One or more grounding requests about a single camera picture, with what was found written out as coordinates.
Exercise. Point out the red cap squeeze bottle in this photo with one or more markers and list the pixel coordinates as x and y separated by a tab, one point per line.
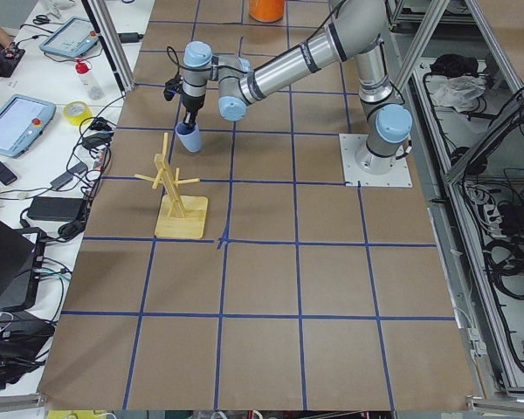
89	82

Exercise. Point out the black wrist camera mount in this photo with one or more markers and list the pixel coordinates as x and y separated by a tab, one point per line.
172	88

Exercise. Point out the teach pendant near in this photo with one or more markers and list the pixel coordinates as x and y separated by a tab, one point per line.
22	120

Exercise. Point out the yellow tape roll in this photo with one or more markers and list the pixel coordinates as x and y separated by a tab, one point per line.
77	112

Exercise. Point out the light blue plastic cup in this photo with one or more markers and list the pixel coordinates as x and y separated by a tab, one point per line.
189	136

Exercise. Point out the teach pendant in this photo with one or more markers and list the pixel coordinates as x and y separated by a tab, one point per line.
22	120
73	39

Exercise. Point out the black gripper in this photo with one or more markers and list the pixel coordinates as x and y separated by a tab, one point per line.
193	104

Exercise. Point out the black power adapter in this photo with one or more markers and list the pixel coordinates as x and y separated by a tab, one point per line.
57	209

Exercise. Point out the large orange can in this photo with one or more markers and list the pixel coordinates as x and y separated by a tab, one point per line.
267	11

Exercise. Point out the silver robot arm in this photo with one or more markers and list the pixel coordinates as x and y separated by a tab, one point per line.
354	33

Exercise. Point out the black laptop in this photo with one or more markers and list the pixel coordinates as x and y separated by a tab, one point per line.
21	255

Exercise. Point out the wooden mug tree stand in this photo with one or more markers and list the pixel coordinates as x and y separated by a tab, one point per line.
179	216

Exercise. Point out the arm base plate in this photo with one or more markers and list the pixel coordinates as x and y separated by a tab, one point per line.
363	169

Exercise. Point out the teach pendant far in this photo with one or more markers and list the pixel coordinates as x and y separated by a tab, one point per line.
73	39

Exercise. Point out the black smartphone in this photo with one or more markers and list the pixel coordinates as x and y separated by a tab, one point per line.
7	176

